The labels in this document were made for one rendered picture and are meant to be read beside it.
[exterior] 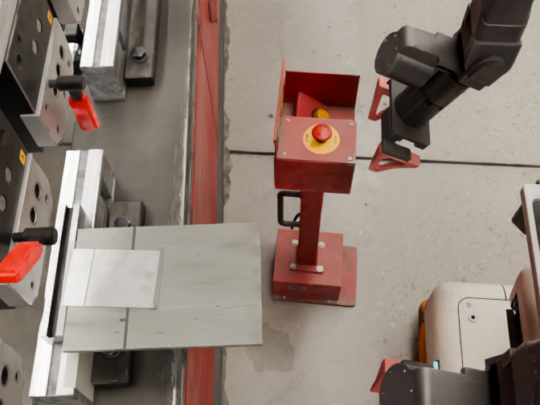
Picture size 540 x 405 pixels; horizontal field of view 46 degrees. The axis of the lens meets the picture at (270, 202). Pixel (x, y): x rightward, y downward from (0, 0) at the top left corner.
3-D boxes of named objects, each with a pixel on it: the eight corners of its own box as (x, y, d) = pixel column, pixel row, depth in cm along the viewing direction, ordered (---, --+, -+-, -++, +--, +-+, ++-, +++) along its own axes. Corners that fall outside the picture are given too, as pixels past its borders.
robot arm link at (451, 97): (484, 87, 81) (479, 54, 84) (440, 69, 79) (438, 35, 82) (448, 116, 87) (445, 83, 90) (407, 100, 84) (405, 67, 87)
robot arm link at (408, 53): (512, 69, 75) (504, 17, 80) (434, 34, 71) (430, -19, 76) (446, 121, 85) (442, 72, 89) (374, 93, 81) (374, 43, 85)
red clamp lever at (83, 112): (102, 133, 81) (80, 83, 72) (70, 134, 81) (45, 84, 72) (104, 122, 82) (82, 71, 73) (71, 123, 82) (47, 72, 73)
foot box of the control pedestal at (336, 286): (355, 307, 189) (359, 292, 179) (272, 300, 191) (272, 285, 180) (357, 247, 199) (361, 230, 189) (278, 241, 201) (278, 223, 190)
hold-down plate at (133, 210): (132, 387, 92) (128, 382, 90) (95, 389, 92) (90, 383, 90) (145, 208, 107) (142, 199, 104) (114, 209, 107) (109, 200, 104)
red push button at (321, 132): (330, 149, 124) (331, 139, 121) (310, 148, 125) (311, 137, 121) (331, 133, 126) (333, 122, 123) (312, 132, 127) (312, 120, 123)
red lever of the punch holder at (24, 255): (22, 267, 53) (56, 223, 63) (-27, 269, 53) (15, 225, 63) (25, 286, 54) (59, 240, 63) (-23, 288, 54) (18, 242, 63)
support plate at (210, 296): (263, 345, 83) (262, 344, 82) (63, 353, 83) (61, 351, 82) (259, 225, 92) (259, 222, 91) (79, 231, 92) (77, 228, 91)
